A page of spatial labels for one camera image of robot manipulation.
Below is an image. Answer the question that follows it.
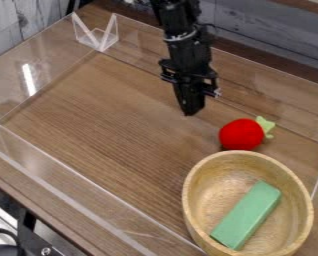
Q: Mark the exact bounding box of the oval wooden bowl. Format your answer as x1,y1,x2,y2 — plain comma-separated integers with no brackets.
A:
182,150,314,256

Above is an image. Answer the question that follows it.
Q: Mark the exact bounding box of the black cable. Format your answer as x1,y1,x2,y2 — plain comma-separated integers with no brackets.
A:
0,228,25,256

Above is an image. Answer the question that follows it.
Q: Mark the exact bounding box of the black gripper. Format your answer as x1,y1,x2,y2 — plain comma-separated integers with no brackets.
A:
159,29,220,116

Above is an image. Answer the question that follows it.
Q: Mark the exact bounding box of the black metal table bracket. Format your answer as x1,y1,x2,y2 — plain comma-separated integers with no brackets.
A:
17,209,64,256

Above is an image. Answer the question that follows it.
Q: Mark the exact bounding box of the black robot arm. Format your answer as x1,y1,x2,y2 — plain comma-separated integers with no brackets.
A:
149,0,219,116

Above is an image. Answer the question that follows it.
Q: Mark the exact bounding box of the green rectangular block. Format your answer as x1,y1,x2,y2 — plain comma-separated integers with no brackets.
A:
210,181,282,250

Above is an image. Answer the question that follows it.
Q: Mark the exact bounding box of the clear acrylic enclosure wall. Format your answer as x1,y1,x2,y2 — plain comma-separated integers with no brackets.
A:
0,8,318,256

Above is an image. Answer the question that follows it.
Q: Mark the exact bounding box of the red plush strawberry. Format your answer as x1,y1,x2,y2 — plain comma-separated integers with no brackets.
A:
218,116,275,151

